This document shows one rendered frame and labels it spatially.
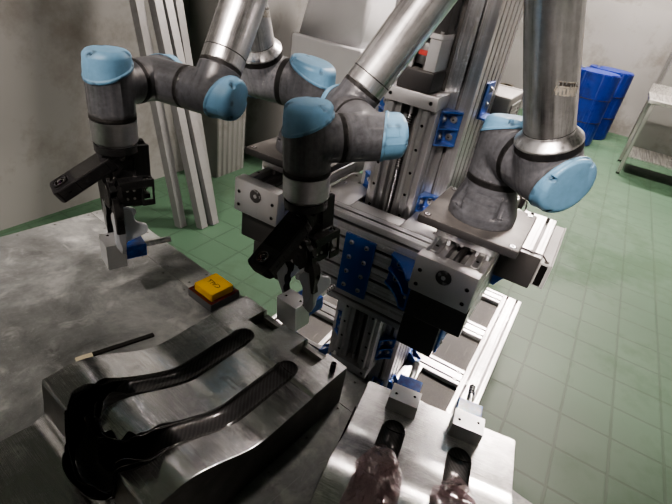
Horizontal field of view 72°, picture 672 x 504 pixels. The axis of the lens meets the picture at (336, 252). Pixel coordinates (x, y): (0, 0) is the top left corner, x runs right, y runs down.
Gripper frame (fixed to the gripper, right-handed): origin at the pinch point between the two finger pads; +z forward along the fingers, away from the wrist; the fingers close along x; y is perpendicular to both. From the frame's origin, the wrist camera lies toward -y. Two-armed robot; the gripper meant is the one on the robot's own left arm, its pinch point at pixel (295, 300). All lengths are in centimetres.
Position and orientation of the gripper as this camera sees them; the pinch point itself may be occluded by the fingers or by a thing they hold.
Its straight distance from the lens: 84.5
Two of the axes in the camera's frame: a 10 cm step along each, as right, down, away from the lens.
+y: 6.8, -3.6, 6.4
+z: -0.6, 8.5, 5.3
